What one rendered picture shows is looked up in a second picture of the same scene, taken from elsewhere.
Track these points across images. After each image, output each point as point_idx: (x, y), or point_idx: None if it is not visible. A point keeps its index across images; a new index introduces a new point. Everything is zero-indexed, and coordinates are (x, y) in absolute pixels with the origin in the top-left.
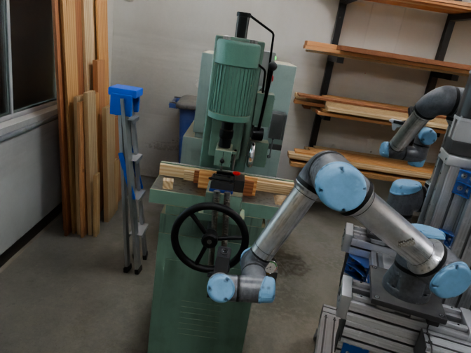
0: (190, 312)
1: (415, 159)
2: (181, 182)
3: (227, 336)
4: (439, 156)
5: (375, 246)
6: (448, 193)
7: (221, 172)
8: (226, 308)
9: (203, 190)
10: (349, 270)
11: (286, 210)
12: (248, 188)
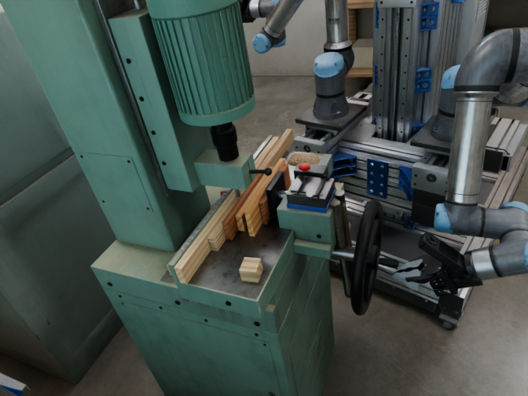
0: (311, 358)
1: (282, 38)
2: (229, 255)
3: (328, 331)
4: (385, 6)
5: (338, 135)
6: (417, 34)
7: (273, 187)
8: (324, 311)
9: (265, 230)
10: (331, 174)
11: (484, 132)
12: (287, 177)
